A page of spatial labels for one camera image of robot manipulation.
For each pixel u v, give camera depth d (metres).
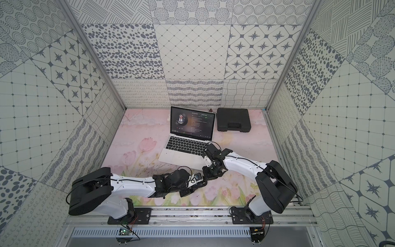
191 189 0.75
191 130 1.01
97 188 0.48
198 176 0.71
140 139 1.05
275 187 0.43
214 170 0.72
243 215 0.73
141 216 0.74
